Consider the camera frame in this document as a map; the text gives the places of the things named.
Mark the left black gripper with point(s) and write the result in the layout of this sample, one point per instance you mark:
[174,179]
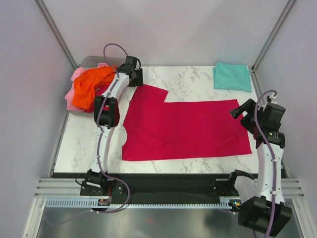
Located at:
[140,83]

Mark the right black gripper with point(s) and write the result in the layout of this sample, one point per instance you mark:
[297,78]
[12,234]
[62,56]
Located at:
[246,106]

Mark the crimson red t shirt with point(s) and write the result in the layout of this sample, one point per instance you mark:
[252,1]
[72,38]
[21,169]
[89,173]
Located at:
[160,130]

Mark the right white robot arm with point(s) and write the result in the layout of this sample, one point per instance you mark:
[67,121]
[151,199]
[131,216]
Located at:
[262,206]

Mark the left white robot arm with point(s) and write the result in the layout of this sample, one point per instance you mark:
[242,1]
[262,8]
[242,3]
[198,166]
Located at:
[107,117]

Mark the folded teal t shirt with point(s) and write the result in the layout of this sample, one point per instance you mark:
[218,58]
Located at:
[231,77]

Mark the grey plastic bin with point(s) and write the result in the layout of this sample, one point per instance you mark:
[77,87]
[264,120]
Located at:
[93,62]

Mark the orange t shirt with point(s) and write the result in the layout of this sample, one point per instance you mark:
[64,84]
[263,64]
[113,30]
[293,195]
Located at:
[88,82]

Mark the light pink t shirt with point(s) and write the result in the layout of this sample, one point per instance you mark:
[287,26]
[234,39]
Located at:
[70,94]

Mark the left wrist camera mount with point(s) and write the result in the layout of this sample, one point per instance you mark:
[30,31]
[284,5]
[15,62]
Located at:
[133,62]

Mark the white slotted cable duct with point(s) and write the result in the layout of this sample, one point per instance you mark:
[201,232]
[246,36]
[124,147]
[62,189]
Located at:
[98,203]

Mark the right aluminium frame post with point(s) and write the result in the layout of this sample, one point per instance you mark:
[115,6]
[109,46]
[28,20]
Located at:
[276,28]

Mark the aluminium frame post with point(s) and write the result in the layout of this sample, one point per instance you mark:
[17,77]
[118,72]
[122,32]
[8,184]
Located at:
[276,28]
[54,29]

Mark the left aluminium frame post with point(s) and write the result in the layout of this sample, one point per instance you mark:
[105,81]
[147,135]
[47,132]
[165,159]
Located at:
[54,29]

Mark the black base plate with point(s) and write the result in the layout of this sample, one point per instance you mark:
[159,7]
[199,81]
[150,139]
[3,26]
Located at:
[157,189]

